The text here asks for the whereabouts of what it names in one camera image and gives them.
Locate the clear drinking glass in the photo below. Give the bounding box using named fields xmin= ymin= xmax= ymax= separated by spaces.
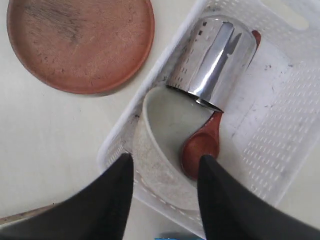
xmin=166 ymin=14 xmax=261 ymax=112

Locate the wooden chopstick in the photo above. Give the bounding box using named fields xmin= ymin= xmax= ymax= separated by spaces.
xmin=0 ymin=203 xmax=59 ymax=225

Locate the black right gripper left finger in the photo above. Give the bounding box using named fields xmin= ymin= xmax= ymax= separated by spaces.
xmin=0 ymin=153 xmax=134 ymax=240

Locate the speckled white bowl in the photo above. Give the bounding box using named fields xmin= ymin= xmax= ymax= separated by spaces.
xmin=132 ymin=86 xmax=213 ymax=211

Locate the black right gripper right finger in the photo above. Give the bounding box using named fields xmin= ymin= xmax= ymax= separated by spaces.
xmin=197 ymin=155 xmax=320 ymax=240

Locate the dark brown wooden spoon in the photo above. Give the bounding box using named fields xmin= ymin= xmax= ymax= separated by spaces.
xmin=180 ymin=25 xmax=261 ymax=180

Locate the brown round plate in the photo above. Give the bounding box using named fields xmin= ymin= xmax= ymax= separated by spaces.
xmin=6 ymin=0 xmax=155 ymax=95

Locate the white perforated plastic basket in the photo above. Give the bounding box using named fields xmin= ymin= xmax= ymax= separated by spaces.
xmin=96 ymin=0 xmax=320 ymax=238

